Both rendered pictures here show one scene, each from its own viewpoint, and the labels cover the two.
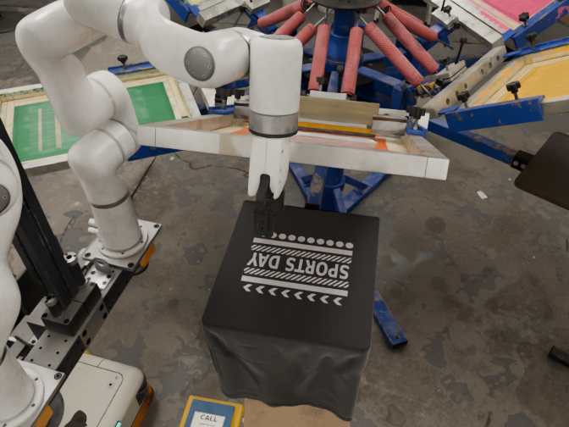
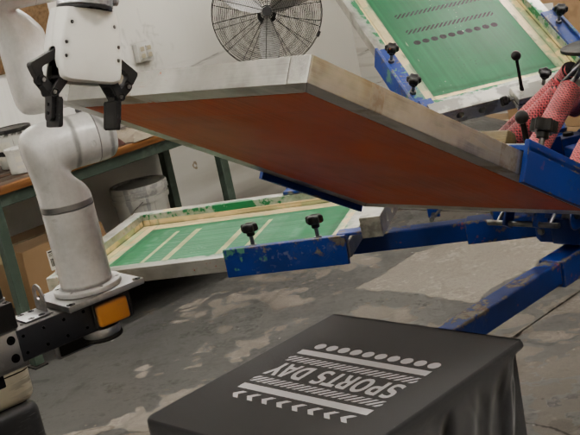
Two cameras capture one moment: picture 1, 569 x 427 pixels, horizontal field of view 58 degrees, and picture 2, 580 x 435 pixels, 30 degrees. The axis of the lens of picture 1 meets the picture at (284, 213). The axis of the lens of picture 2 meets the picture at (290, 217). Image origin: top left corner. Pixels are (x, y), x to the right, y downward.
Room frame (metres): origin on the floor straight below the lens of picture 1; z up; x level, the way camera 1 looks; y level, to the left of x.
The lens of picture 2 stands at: (-0.42, -1.05, 1.66)
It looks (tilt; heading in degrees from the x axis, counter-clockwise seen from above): 14 degrees down; 37
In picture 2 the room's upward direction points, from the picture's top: 12 degrees counter-clockwise
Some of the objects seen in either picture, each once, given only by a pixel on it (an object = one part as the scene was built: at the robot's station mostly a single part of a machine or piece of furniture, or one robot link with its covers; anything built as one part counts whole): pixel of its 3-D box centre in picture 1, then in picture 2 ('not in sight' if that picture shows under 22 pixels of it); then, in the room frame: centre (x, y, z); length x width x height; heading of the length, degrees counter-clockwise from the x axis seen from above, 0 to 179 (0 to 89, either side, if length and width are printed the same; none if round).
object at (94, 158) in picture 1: (102, 165); (61, 163); (0.89, 0.41, 1.37); 0.13 x 0.10 x 0.16; 152
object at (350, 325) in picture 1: (298, 264); (334, 379); (0.96, -0.04, 0.95); 0.48 x 0.44 x 0.01; 169
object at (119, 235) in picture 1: (110, 217); (73, 247); (0.88, 0.42, 1.21); 0.16 x 0.13 x 0.15; 74
